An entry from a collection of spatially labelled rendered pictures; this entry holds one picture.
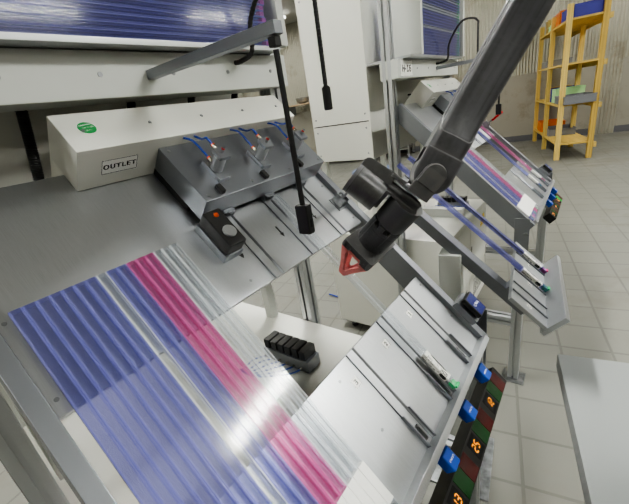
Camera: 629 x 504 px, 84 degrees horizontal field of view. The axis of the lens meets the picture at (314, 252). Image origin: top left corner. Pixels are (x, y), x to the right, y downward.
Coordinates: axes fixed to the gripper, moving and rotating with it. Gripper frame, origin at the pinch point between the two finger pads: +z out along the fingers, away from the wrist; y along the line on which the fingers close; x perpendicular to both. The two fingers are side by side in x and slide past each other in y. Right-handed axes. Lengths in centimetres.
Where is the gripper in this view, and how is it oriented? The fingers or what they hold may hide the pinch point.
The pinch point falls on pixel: (345, 269)
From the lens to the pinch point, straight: 69.6
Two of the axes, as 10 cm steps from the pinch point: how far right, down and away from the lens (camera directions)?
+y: -5.8, 3.8, -7.2
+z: -4.6, 5.8, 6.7
